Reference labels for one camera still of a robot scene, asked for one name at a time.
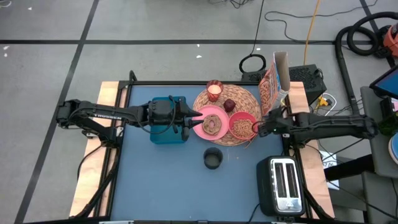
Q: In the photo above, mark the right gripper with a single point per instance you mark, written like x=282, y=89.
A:
x=276, y=124

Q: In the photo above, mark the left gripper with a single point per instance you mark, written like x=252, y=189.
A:
x=164, y=112

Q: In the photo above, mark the pink plate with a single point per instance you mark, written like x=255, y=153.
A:
x=199, y=133

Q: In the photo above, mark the bagel half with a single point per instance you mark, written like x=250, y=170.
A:
x=216, y=129

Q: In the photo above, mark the orange Cheerios cereal box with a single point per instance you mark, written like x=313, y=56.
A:
x=270, y=87

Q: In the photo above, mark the red bowl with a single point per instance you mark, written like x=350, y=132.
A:
x=239, y=115

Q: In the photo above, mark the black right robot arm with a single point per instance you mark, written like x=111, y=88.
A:
x=335, y=124

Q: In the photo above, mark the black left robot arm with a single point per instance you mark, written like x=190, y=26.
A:
x=102, y=113

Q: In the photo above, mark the blue plastic bin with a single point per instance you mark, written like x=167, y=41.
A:
x=164, y=138

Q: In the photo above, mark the cereal heap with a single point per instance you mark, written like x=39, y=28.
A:
x=242, y=128

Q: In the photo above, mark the copper faceted cup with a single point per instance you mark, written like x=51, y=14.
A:
x=214, y=90

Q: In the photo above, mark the black mesh cup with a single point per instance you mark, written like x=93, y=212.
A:
x=213, y=151

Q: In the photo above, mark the round woven placemat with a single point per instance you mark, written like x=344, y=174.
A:
x=242, y=99

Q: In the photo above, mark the yellow plug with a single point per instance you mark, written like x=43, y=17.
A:
x=322, y=101

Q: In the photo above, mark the wooden table side board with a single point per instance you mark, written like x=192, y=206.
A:
x=90, y=174
x=312, y=168

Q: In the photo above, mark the black and chrome toaster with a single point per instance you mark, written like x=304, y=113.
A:
x=267, y=186

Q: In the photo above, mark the white paper sheet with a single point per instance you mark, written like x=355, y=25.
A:
x=329, y=165

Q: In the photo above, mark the grey side table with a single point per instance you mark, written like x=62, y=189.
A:
x=379, y=155

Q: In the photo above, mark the black tablet screen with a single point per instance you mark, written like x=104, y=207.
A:
x=388, y=82

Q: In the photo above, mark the blue round dish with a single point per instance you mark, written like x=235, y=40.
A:
x=394, y=149

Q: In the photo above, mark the orange vacuum cleaner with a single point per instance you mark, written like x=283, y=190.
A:
x=392, y=39

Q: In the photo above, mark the black aluminium table frame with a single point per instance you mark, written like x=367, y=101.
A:
x=199, y=83

